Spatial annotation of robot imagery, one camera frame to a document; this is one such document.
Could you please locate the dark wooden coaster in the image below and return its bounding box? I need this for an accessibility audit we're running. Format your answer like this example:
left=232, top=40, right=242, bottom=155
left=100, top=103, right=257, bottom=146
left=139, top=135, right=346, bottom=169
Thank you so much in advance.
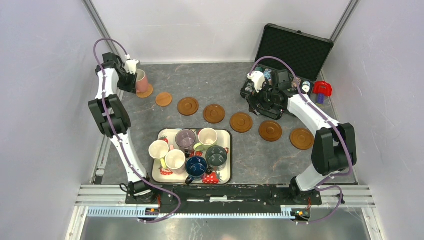
left=229, top=112, right=253, bottom=133
left=177, top=97, right=199, bottom=116
left=258, top=120, right=283, bottom=142
left=289, top=128, right=315, bottom=150
left=203, top=104, right=226, bottom=124

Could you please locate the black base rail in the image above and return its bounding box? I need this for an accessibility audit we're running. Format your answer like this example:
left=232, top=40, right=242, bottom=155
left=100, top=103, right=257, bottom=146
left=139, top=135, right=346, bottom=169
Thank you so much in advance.
left=119, top=181, right=323, bottom=215

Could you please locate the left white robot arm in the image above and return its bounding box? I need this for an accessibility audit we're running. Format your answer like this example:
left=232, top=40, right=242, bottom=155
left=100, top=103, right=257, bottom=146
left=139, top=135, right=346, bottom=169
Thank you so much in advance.
left=88, top=52, right=157, bottom=204

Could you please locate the grey mug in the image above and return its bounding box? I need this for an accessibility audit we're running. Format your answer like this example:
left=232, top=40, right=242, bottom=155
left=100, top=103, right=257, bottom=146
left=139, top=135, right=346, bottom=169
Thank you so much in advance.
left=205, top=145, right=228, bottom=171

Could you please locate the small light wooden coaster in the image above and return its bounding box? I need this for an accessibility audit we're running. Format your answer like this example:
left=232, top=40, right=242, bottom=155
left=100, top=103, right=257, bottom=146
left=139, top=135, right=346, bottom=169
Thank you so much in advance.
left=155, top=92, right=173, bottom=107

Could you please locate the black poker chip case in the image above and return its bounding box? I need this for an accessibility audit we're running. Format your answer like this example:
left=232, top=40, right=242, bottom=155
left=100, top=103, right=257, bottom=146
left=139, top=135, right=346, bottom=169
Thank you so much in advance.
left=254, top=23, right=334, bottom=85

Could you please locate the strawberry pattern tray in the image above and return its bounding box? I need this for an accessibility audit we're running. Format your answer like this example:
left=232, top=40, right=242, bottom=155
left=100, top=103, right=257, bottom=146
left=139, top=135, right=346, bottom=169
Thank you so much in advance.
left=151, top=128, right=233, bottom=185

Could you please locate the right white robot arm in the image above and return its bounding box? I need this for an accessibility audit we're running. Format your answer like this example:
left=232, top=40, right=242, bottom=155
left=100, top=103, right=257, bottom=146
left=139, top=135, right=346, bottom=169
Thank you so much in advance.
left=282, top=77, right=357, bottom=204

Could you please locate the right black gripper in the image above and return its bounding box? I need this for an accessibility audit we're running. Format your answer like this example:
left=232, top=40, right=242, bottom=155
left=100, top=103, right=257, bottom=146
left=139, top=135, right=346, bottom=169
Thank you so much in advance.
left=245, top=77, right=278, bottom=116

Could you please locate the red and purple toy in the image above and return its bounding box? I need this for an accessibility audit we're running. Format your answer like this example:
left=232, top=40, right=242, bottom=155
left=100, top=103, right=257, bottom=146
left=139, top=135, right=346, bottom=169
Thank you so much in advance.
left=312, top=81, right=333, bottom=105

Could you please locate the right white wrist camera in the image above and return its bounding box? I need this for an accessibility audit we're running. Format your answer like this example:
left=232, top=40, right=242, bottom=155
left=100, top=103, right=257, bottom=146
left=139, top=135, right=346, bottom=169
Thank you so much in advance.
left=247, top=71, right=266, bottom=93

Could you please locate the purple mug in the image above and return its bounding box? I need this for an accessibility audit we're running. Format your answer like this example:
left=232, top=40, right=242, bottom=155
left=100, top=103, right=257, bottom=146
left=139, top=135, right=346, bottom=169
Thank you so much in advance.
left=175, top=129, right=196, bottom=151

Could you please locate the light green mug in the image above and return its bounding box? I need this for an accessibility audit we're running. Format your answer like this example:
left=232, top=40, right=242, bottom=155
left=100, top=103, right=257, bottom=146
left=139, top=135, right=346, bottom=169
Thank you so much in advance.
left=193, top=128, right=218, bottom=152

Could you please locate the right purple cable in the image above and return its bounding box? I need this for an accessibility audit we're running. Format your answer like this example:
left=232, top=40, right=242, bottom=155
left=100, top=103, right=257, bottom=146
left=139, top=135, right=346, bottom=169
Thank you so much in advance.
left=249, top=56, right=354, bottom=226

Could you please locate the dark blue mug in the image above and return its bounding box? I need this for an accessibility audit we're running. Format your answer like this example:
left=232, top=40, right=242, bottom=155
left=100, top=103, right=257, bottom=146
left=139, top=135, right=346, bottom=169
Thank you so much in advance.
left=185, top=156, right=213, bottom=185

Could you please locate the yellow mug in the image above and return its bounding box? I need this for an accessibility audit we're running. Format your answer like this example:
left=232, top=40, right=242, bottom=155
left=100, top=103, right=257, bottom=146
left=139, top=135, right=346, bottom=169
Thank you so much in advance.
left=148, top=140, right=170, bottom=169

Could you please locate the light cork coaster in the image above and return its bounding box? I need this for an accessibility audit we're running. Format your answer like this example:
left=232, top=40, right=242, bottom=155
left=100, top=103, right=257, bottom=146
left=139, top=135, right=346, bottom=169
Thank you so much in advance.
left=136, top=83, right=154, bottom=99

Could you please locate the pale pink mug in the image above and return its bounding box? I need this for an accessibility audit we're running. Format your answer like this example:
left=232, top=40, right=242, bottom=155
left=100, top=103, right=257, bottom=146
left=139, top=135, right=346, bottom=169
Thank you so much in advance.
left=164, top=149, right=186, bottom=175

